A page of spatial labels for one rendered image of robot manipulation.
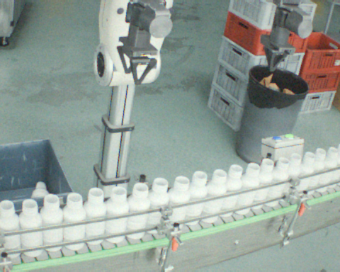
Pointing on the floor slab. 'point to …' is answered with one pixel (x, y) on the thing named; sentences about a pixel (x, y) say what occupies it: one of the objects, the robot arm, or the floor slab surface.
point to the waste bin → (268, 109)
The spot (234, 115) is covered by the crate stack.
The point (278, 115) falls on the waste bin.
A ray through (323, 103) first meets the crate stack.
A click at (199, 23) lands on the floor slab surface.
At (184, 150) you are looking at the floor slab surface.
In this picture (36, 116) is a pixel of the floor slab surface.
